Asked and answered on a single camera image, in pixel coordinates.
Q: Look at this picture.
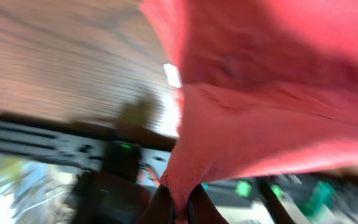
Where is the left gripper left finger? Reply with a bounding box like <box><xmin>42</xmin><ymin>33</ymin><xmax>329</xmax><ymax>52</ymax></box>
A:
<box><xmin>139</xmin><ymin>185</ymin><xmax>175</xmax><ymax>224</ymax></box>

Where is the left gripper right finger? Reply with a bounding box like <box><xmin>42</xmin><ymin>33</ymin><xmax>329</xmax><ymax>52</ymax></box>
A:
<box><xmin>186</xmin><ymin>184</ymin><xmax>228</xmax><ymax>224</ymax></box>

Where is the red printed t-shirt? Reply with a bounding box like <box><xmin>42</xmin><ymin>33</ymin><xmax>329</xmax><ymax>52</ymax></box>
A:
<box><xmin>140</xmin><ymin>0</ymin><xmax>358</xmax><ymax>220</ymax></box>

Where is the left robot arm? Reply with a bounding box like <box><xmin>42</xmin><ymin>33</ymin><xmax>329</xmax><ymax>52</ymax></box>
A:
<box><xmin>70</xmin><ymin>141</ymin><xmax>177</xmax><ymax>224</ymax></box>

